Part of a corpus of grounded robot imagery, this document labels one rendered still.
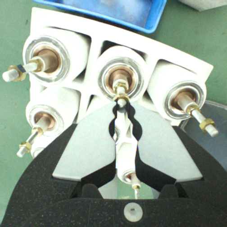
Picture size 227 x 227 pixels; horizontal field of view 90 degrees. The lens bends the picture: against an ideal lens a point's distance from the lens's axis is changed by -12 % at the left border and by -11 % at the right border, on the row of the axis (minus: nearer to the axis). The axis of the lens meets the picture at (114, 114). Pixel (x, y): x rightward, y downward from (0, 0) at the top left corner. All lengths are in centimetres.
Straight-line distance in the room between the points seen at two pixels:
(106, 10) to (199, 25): 29
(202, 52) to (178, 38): 10
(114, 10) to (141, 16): 8
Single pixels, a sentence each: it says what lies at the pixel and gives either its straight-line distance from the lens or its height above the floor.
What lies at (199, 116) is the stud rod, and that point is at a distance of 20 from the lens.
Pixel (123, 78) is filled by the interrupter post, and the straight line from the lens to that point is 19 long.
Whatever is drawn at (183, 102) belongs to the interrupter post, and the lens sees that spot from 23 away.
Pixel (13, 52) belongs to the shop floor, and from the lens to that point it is 59.
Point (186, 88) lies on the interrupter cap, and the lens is 24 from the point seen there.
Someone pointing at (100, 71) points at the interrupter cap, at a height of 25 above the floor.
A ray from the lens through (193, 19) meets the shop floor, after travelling 52.
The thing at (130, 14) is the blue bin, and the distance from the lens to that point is 46.
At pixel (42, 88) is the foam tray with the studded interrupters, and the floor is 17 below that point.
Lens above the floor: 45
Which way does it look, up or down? 58 degrees down
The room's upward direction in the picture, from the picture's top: 178 degrees counter-clockwise
